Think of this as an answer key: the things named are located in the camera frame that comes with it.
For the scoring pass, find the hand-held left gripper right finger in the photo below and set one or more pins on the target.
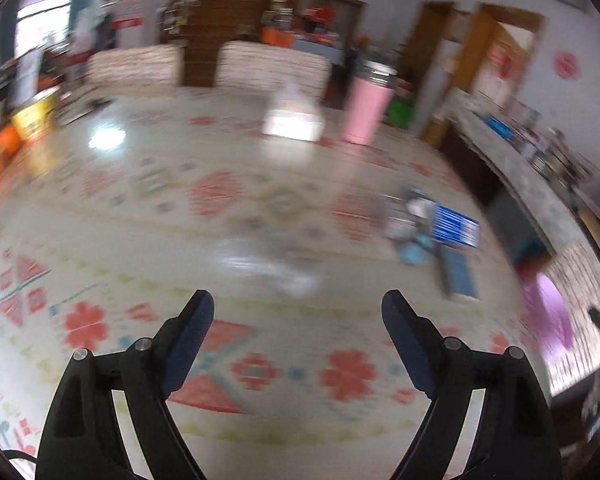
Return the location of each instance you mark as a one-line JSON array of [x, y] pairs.
[[405, 340]]

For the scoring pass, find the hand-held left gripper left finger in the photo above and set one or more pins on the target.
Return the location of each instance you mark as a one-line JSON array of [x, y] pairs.
[[190, 340]]

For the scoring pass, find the purple plastic basket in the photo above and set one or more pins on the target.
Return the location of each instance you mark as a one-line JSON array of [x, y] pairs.
[[550, 310]]

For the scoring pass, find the blue tan-edged carton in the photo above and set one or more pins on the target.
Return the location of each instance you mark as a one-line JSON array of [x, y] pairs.
[[460, 275]]

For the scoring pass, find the brick-pattern covered chair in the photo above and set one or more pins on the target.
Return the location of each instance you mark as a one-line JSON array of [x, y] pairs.
[[585, 275]]

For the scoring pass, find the small grey carton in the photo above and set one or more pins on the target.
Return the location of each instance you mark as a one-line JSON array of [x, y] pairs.
[[400, 220]]

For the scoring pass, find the blue barcode carton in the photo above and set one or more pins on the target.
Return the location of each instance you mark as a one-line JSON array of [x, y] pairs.
[[455, 227]]

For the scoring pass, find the patterned tablecloth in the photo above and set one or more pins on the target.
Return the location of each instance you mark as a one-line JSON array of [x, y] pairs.
[[230, 200]]

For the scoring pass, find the dark wooden sideboard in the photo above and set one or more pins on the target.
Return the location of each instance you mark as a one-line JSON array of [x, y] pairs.
[[480, 175]]

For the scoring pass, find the green bag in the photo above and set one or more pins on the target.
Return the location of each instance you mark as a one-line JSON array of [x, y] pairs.
[[400, 112]]

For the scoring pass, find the blue packet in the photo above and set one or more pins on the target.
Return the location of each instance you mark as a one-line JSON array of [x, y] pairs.
[[500, 126]]

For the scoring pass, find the pink thermos bottle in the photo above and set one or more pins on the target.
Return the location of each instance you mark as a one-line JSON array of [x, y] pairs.
[[362, 110]]

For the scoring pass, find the white tissue box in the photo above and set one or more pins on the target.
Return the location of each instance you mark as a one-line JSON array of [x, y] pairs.
[[292, 117]]

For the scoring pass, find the yellow box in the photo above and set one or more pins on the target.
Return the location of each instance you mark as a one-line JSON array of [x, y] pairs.
[[35, 112]]

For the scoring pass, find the left woven chair back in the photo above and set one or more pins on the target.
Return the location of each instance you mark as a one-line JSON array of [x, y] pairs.
[[132, 65]]

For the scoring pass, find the woven chair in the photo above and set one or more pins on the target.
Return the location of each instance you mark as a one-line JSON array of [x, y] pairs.
[[132, 65], [270, 67]]

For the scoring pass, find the right woven chair back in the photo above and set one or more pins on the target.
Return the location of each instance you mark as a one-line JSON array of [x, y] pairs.
[[270, 67]]

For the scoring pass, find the wooden door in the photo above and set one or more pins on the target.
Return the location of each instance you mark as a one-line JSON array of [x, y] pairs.
[[505, 50]]

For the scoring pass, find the wooden staircase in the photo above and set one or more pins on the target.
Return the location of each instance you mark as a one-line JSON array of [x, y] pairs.
[[215, 10]]

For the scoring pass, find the blue curtain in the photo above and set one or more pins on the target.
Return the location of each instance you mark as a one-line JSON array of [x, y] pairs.
[[81, 10]]

